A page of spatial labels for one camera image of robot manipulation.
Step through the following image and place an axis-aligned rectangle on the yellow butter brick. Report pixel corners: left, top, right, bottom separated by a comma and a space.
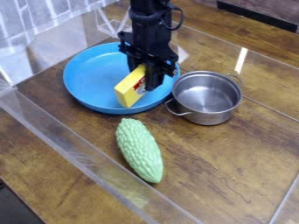
115, 64, 146, 109

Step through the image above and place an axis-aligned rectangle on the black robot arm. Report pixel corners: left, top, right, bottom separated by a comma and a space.
118, 0, 185, 91

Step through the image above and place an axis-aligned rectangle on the clear acrylic enclosure wall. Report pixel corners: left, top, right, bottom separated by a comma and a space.
0, 79, 202, 224

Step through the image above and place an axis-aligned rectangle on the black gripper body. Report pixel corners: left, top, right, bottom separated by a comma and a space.
118, 31, 179, 77

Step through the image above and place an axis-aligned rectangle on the green bitter gourd toy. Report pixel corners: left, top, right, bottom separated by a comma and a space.
117, 118, 165, 183

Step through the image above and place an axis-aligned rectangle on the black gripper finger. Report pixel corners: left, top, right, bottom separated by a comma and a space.
145, 62, 165, 91
127, 54, 145, 71

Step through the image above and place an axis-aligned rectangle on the blue round tray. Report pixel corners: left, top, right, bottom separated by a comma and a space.
63, 42, 181, 115

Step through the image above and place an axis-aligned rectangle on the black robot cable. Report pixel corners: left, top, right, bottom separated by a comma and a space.
159, 1, 186, 32

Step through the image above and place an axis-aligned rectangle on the small steel pot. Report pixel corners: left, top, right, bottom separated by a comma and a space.
165, 71, 244, 126

